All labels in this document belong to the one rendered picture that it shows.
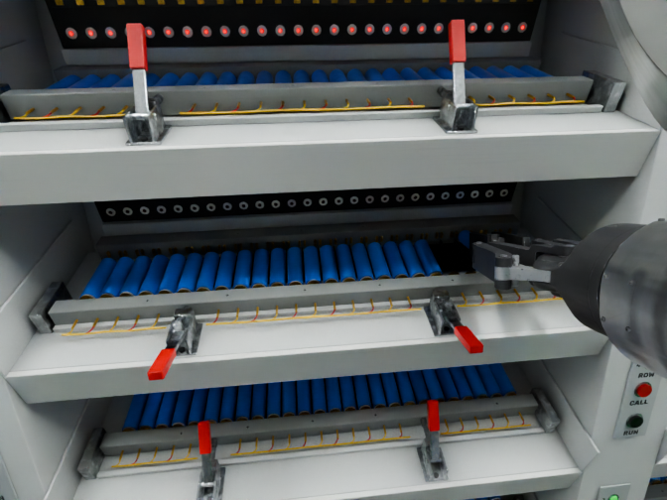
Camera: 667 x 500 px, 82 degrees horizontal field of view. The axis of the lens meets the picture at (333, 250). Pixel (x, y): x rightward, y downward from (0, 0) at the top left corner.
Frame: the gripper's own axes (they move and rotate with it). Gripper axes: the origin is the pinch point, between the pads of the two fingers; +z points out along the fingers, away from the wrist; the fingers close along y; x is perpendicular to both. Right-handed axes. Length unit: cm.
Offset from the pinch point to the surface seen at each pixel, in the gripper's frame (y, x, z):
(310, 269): 20.7, 2.1, 3.2
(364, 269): 14.3, 2.3, 2.8
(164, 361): 32.9, 7.0, -9.8
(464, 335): 7.1, 6.6, -8.7
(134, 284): 40.3, 2.7, 2.2
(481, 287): 1.7, 4.3, -0.2
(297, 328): 22.2, 7.4, -2.1
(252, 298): 26.8, 4.1, -1.2
